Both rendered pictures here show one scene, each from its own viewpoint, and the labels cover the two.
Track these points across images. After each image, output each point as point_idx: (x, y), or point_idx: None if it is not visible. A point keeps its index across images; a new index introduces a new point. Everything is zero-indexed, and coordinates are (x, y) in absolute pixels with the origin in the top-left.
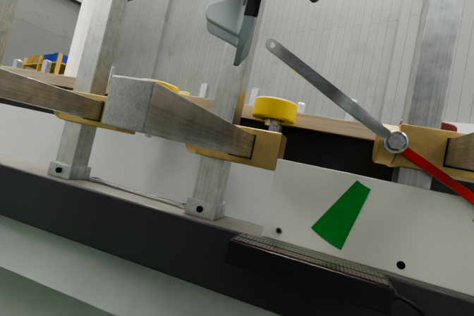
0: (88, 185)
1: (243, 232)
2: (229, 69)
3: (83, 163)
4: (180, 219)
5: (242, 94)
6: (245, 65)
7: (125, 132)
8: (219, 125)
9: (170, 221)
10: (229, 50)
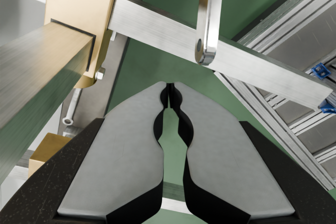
0: (95, 116)
1: None
2: (52, 103)
3: (70, 137)
4: (129, 37)
5: (42, 45)
6: (44, 82)
7: (66, 137)
8: (248, 51)
9: (127, 44)
10: (26, 143)
